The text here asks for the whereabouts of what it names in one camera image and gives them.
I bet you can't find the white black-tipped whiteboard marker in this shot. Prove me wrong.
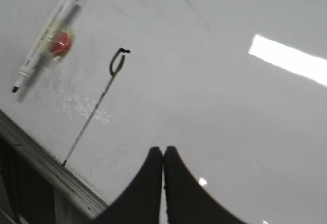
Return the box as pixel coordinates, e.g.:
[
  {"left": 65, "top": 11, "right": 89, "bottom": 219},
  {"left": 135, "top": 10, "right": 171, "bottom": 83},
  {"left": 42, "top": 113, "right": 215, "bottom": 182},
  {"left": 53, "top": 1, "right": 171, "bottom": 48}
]
[{"left": 12, "top": 0, "right": 78, "bottom": 93}]

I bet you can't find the white whiteboard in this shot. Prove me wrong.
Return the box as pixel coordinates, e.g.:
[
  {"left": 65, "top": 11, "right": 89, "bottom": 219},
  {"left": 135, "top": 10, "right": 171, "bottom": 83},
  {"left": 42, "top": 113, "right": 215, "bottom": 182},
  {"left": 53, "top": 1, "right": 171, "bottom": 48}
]
[{"left": 1, "top": 0, "right": 326, "bottom": 223}]

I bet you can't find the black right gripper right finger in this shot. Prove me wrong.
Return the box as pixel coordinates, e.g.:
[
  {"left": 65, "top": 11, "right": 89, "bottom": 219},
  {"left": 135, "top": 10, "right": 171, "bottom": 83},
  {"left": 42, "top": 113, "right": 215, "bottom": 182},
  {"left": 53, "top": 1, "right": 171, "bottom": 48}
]
[{"left": 163, "top": 146, "right": 244, "bottom": 223}]

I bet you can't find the aluminium whiteboard frame rail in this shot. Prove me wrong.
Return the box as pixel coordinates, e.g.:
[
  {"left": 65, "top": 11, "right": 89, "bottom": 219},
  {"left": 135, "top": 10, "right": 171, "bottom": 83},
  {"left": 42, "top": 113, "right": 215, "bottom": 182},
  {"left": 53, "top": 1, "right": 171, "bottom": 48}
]
[{"left": 1, "top": 111, "right": 108, "bottom": 219}]

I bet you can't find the red round magnet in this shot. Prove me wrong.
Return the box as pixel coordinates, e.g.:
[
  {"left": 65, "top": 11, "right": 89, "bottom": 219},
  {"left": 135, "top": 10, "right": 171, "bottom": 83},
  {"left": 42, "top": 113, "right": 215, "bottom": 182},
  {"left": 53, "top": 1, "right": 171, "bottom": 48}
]
[{"left": 50, "top": 31, "right": 73, "bottom": 56}]

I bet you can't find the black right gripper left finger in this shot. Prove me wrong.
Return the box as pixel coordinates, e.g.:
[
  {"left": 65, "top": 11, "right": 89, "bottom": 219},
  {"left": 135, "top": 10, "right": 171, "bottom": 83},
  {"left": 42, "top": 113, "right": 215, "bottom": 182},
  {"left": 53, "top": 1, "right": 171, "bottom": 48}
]
[{"left": 92, "top": 147, "right": 162, "bottom": 223}]

